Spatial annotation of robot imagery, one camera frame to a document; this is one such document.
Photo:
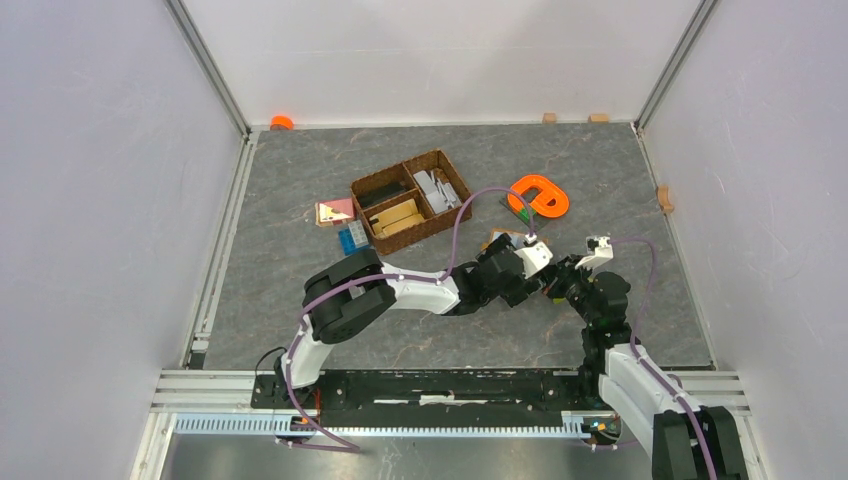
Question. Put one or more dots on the silver cards pile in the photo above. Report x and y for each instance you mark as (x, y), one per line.
(440, 195)

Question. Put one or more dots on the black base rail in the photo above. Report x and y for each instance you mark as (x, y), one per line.
(534, 397)

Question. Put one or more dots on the gold VIP cards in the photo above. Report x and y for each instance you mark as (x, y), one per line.
(397, 218)

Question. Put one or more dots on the black cards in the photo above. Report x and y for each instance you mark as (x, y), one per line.
(381, 194)

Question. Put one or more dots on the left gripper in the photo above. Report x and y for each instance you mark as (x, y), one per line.
(514, 294)

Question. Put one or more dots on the yellow leather card holder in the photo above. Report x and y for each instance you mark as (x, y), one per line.
(516, 238)

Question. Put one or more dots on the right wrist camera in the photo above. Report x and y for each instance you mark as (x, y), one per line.
(599, 252)

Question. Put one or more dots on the orange tape roll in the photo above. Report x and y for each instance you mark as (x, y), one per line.
(281, 122)

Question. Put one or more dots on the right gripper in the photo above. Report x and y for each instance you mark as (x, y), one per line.
(564, 269)

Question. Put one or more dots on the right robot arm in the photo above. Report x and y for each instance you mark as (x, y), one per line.
(684, 437)

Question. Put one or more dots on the wooden clip on wall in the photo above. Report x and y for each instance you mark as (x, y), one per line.
(663, 195)

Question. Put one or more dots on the wooden block right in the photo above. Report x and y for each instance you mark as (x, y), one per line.
(598, 118)

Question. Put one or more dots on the blue toy brick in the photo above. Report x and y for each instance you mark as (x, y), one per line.
(353, 238)

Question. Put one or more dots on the brown woven basket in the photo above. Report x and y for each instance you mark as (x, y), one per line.
(435, 160)

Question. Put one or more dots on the green toy brick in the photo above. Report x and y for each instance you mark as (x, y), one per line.
(524, 215)

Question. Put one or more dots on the pink card box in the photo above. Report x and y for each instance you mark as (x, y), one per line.
(335, 212)

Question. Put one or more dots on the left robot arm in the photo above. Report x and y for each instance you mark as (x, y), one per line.
(345, 298)

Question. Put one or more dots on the orange plastic ring toy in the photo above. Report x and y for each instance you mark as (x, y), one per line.
(543, 196)

